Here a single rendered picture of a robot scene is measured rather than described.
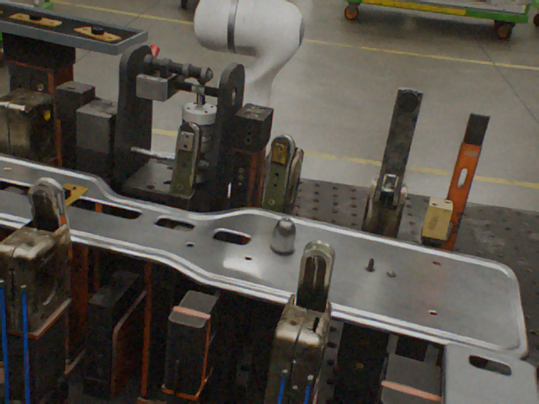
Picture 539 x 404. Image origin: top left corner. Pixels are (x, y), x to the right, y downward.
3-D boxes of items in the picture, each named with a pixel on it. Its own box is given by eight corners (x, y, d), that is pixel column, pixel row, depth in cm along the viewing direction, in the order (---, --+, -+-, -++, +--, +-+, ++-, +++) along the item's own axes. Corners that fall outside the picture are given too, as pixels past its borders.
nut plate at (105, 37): (72, 30, 127) (72, 23, 126) (88, 29, 130) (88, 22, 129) (107, 42, 123) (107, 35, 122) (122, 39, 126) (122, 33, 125)
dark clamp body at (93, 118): (60, 303, 129) (55, 110, 112) (94, 268, 141) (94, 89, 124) (113, 316, 128) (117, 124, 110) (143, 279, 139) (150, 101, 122)
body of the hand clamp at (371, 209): (332, 373, 120) (366, 194, 104) (338, 349, 126) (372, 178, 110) (365, 382, 119) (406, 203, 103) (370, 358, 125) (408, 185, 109)
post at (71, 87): (60, 282, 135) (54, 85, 117) (72, 269, 139) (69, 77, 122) (83, 288, 134) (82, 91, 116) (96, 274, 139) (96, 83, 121)
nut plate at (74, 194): (60, 212, 99) (60, 205, 98) (35, 207, 100) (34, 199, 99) (89, 189, 106) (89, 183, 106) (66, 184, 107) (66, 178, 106)
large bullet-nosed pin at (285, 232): (268, 261, 97) (273, 220, 94) (273, 250, 99) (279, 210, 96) (289, 266, 96) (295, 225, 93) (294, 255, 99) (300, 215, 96)
